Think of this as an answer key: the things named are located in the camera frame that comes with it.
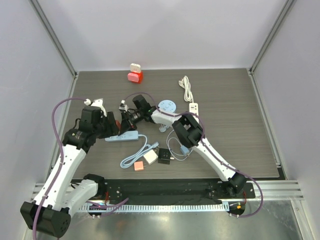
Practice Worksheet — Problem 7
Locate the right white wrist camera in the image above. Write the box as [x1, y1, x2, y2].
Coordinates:
[118, 100, 129, 113]

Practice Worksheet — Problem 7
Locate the round blue socket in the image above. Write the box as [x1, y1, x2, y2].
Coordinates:
[158, 99, 177, 113]

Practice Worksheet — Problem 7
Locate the light blue power strip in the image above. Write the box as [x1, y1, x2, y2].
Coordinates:
[104, 130, 139, 143]

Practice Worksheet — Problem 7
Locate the pink plug adapter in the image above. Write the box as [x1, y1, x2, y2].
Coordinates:
[133, 161, 145, 172]

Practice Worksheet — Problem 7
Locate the aluminium front rail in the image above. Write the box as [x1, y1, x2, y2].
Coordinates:
[31, 180, 304, 201]

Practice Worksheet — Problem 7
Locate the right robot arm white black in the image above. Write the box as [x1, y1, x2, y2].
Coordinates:
[118, 94, 247, 198]

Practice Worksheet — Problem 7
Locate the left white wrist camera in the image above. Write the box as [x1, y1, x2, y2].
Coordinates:
[84, 98, 107, 117]

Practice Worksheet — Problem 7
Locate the aluminium frame post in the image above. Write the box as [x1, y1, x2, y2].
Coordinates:
[28, 0, 79, 78]
[248, 0, 297, 73]

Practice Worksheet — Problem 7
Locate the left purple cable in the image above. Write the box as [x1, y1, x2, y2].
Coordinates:
[32, 97, 130, 240]

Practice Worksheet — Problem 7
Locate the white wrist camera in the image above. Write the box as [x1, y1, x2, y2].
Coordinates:
[118, 100, 129, 113]
[84, 98, 107, 117]

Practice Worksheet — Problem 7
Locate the white slotted cable duct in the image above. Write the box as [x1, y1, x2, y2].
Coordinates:
[78, 202, 230, 214]

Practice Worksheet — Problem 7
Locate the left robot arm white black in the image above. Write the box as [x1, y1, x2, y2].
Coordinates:
[20, 105, 119, 238]

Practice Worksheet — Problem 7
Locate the light blue strip cord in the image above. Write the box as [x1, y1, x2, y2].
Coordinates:
[120, 134, 160, 170]

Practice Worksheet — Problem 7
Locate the white charger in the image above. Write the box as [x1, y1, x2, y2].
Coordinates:
[143, 149, 158, 165]

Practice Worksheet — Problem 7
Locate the right aluminium frame post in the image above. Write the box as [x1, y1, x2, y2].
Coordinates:
[248, 0, 297, 73]

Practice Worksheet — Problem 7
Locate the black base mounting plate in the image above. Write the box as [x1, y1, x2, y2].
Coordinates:
[95, 178, 256, 202]

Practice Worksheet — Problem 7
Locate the blue usb charger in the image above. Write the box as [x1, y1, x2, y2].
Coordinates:
[180, 145, 190, 157]

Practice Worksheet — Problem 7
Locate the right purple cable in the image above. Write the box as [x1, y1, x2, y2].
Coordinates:
[124, 92, 265, 220]

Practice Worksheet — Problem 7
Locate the red brown cube adapter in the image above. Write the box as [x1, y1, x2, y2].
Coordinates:
[115, 120, 121, 130]

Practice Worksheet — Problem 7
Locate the red pink cube socket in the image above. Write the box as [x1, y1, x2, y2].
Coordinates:
[127, 71, 144, 84]

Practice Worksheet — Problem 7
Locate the black cube adapter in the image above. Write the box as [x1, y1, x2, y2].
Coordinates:
[157, 148, 172, 165]

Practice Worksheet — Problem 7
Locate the white power strip cord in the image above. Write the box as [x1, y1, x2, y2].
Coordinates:
[177, 75, 196, 105]

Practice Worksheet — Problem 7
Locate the purple cable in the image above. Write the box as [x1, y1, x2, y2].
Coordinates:
[32, 97, 130, 240]
[124, 92, 265, 220]

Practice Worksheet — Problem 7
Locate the left aluminium frame post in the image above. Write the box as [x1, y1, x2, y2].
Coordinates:
[28, 0, 79, 78]

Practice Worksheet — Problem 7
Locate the cream white plug adapter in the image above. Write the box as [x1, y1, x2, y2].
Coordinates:
[130, 63, 142, 74]

